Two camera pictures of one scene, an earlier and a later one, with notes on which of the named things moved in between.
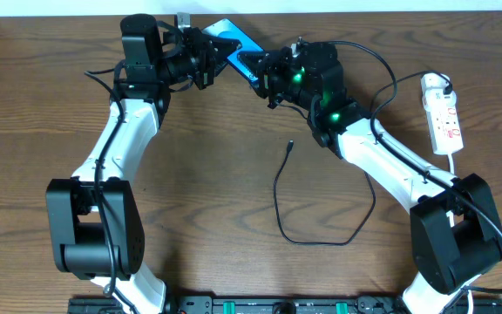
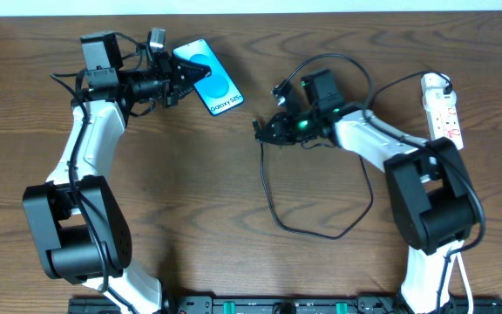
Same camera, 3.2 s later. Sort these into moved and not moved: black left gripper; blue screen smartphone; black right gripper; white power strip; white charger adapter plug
Moved: black left gripper; black right gripper; blue screen smartphone
Not moved: white power strip; white charger adapter plug
